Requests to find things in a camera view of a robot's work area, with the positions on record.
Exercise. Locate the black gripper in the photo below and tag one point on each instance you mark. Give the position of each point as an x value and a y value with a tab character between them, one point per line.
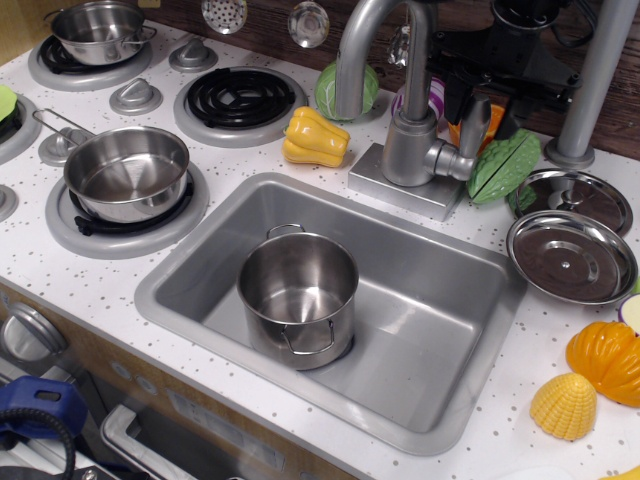
509	58

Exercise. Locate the silver faucet lever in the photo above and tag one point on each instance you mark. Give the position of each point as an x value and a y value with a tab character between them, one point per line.
458	162

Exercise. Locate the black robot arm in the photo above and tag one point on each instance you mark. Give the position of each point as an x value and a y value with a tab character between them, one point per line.
526	9

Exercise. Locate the grey vertical pole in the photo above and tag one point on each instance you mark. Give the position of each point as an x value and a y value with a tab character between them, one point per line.
571	150

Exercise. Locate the orange toy fruit slice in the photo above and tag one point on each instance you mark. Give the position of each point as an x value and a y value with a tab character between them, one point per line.
497	113

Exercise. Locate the purple toy onion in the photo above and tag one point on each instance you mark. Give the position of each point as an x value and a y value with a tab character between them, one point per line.
436	98

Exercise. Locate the green toy bitter gourd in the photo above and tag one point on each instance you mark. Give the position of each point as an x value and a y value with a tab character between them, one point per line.
502	167

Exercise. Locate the silver toy faucet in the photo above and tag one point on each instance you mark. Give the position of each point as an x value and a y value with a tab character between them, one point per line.
403	170

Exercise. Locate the hanging clear utensil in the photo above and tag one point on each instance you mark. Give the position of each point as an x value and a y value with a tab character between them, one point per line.
398	49

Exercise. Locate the steel pot lid upright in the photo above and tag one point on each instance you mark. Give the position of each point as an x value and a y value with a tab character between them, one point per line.
575	192

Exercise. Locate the green toy cabbage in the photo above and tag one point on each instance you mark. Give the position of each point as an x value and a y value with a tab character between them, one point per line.
324	91

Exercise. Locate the yellow toy bell pepper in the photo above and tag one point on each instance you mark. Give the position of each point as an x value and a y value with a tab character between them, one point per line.
311	139

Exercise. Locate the steel pot lid inverted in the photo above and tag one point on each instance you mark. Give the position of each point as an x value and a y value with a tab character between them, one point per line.
572	257

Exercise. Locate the hanging steel ladle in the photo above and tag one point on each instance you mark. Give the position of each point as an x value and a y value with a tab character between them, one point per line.
308	24

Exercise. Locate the grey sink basin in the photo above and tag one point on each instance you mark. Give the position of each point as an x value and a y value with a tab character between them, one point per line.
385	324

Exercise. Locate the back middle stove burner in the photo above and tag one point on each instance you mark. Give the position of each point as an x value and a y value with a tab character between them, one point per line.
237	107

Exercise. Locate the stove burner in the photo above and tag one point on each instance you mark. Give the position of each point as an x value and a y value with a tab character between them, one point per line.
76	77
16	141
61	216
237	107

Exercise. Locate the purple toy eggplant slice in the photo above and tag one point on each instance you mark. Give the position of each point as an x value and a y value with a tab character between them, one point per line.
629	313

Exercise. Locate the steel pot in sink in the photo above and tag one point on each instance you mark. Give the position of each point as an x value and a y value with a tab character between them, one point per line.
298	291

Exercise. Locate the hanging steel strainer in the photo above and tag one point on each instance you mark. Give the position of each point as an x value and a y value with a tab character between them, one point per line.
225	17

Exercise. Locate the orange toy pumpkin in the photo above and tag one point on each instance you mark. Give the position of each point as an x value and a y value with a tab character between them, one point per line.
607	355

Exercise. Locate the grey stove knob back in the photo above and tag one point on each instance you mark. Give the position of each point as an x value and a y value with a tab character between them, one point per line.
193	57

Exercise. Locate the grey stove knob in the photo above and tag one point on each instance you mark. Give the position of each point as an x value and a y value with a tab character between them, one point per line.
193	57
56	148
136	98

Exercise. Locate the yellow toy corn piece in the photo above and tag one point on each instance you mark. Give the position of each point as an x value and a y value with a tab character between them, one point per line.
565	407

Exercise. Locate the grey stove knob middle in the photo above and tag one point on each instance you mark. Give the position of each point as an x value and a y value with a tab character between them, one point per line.
136	98

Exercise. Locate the steel bowl pot back burner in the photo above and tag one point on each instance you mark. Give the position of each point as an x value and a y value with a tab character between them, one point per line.
100	33

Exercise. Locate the grey stove knob left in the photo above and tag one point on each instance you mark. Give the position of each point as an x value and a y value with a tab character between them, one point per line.
56	148

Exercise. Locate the front left stove burner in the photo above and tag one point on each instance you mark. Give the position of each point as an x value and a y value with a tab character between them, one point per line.
61	216

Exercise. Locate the back left stove burner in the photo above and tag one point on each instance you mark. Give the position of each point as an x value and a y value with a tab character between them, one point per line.
76	77

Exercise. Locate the far left stove burner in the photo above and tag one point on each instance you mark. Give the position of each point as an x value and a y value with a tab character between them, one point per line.
16	141

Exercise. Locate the green toy leaf vegetable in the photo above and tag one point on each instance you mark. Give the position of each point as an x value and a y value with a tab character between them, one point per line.
8	101

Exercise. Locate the grey stove knob edge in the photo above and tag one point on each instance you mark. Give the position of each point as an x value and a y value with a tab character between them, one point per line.
8	202

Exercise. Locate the grey oven dial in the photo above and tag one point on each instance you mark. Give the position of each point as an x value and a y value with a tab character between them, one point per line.
28	336

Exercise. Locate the steel saucepan with handle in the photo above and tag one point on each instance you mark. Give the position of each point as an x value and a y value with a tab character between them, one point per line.
127	175

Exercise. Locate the oven door handle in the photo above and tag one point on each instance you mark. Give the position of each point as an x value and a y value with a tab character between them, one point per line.
155	444

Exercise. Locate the blue clamp handle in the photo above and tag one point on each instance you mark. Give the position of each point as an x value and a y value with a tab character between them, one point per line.
26	396

